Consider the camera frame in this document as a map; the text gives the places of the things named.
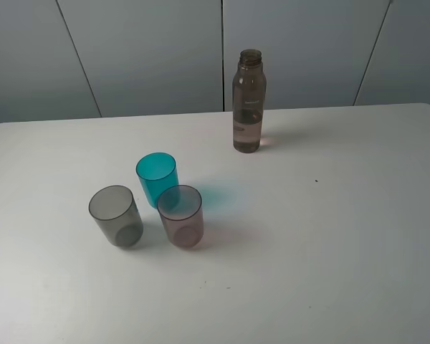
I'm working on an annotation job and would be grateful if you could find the brown translucent plastic bottle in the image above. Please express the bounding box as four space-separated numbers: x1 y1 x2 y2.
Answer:
232 49 267 153

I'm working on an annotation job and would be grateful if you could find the pink translucent plastic cup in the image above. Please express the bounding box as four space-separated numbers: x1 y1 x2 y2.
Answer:
157 185 204 249

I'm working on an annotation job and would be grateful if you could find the teal translucent plastic cup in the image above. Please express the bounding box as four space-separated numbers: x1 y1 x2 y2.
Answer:
135 152 179 209

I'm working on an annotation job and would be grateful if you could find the grey translucent plastic cup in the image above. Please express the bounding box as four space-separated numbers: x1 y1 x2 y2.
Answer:
88 185 143 248

